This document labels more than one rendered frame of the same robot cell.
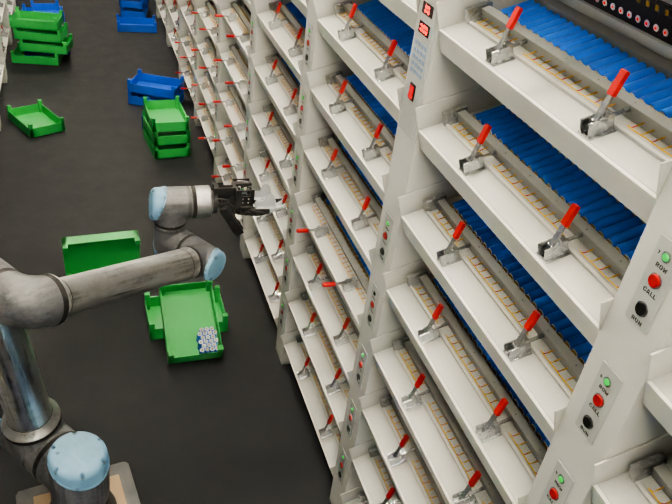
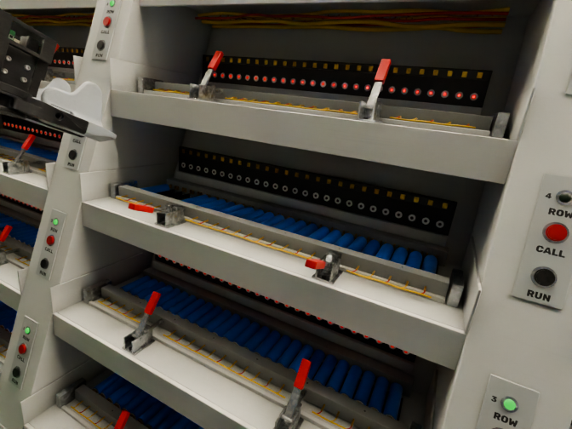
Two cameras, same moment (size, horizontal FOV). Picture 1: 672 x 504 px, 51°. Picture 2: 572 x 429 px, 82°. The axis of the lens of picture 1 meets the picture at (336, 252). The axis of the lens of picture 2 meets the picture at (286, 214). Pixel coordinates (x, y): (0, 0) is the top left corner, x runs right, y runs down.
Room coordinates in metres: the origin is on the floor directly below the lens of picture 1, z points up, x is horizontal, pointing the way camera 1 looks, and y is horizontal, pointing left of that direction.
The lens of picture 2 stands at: (1.28, 0.29, 0.78)
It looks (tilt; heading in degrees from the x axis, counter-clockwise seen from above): 0 degrees down; 316
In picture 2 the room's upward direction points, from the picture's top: 15 degrees clockwise
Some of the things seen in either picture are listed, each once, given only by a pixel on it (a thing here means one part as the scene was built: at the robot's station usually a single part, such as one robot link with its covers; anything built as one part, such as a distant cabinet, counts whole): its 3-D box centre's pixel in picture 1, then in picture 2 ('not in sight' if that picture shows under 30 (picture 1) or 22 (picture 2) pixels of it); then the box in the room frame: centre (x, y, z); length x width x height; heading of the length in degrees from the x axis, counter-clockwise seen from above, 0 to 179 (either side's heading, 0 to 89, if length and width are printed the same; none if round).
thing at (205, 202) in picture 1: (203, 200); not in sight; (1.68, 0.39, 0.84); 0.10 x 0.05 x 0.09; 23
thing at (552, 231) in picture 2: not in sight; (555, 232); (1.34, -0.11, 0.82); 0.02 x 0.01 x 0.02; 23
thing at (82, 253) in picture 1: (102, 258); not in sight; (2.30, 0.96, 0.10); 0.30 x 0.08 x 0.20; 116
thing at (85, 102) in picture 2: (270, 202); (87, 109); (1.73, 0.21, 0.83); 0.09 x 0.03 x 0.06; 105
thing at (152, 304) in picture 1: (185, 311); not in sight; (2.12, 0.56, 0.04); 0.30 x 0.20 x 0.08; 113
